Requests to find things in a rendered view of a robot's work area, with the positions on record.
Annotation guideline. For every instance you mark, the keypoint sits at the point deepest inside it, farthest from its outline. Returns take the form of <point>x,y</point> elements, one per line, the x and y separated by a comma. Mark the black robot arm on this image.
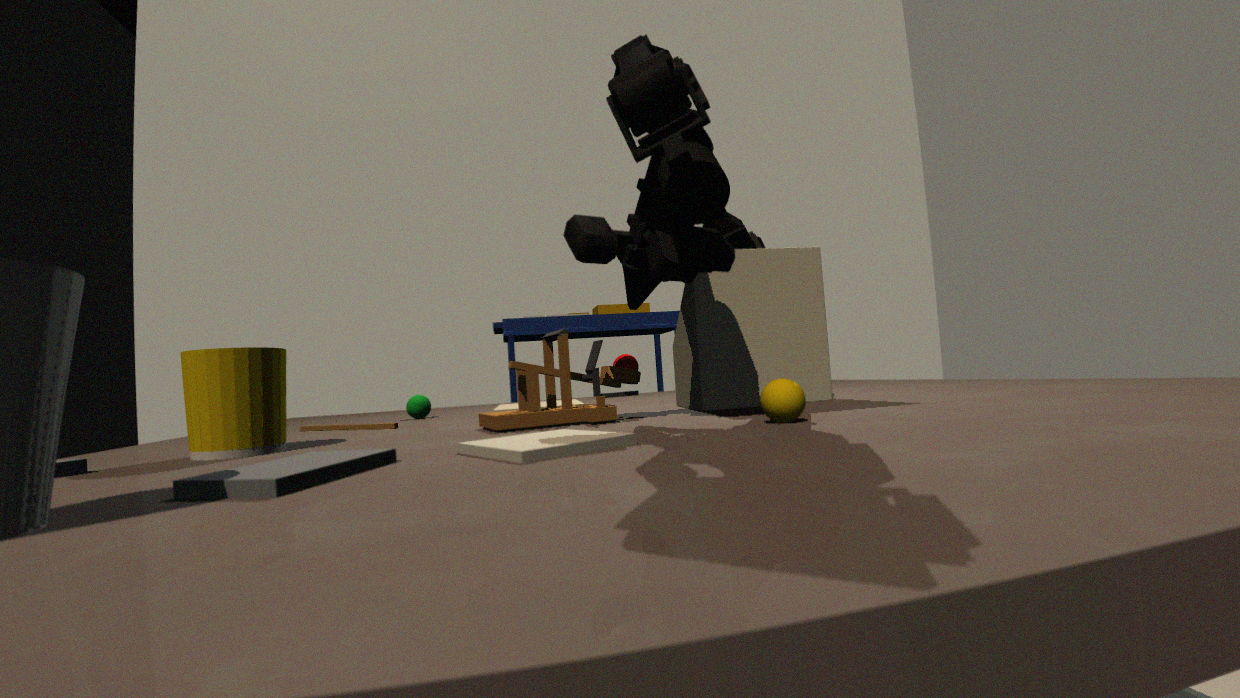
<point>649,94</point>

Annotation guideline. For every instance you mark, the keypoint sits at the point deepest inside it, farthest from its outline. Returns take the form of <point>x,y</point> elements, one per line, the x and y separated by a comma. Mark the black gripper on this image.
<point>592,240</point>

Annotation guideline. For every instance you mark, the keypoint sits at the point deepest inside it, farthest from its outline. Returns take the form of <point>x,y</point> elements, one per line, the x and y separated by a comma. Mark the green ball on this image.
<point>418,406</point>

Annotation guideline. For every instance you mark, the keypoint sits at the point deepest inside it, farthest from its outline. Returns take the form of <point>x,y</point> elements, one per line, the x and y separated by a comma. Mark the tan wooden rod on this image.
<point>346,427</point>

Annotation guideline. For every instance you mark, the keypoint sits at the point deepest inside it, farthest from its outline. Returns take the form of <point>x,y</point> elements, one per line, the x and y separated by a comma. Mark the yellow cup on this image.
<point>235,400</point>

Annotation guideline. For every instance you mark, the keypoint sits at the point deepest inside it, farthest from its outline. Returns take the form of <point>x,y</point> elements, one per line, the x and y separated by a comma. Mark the yellow ball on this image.
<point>782,400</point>

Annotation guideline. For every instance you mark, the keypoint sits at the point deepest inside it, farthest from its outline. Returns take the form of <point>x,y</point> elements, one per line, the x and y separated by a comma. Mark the red ball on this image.
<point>626,361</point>

